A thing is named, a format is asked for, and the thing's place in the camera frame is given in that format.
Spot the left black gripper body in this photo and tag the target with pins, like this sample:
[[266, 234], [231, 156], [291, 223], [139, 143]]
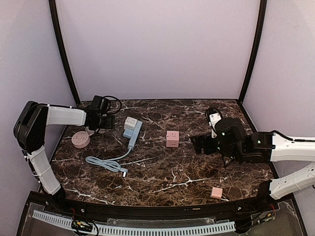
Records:
[[108, 122]]

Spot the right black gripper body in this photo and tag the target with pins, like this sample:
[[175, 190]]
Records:
[[205, 144]]

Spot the pink round power strip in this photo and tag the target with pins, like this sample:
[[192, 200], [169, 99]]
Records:
[[80, 139]]

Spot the pink cube socket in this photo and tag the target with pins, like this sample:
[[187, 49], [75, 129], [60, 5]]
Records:
[[172, 139]]

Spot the white cube socket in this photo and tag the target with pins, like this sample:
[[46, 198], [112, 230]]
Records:
[[130, 123]]

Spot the blue power strip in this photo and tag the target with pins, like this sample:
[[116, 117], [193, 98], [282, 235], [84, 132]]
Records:
[[134, 135]]

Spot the blue cube plug adapter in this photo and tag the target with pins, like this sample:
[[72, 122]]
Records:
[[128, 133]]

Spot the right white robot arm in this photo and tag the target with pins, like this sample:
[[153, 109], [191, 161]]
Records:
[[264, 147]]

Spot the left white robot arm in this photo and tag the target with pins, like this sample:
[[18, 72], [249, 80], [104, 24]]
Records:
[[30, 129]]

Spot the pink small plug adapter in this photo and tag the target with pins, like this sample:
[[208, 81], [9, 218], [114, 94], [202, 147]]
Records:
[[216, 193]]

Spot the small circuit board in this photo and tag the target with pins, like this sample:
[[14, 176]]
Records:
[[81, 226]]

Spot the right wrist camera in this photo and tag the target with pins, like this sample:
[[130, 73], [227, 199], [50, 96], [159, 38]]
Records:
[[213, 115]]

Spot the black front table rail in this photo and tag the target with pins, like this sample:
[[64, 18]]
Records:
[[234, 210]]

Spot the grey slotted cable duct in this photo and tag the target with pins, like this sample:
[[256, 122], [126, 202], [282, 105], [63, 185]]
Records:
[[117, 227]]

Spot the left black frame post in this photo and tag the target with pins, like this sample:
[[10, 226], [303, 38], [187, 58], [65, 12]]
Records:
[[62, 51]]

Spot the black frame post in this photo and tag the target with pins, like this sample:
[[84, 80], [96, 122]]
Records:
[[254, 51], [62, 51]]

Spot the right black frame post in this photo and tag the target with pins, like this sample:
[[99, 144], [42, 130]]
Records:
[[254, 51]]

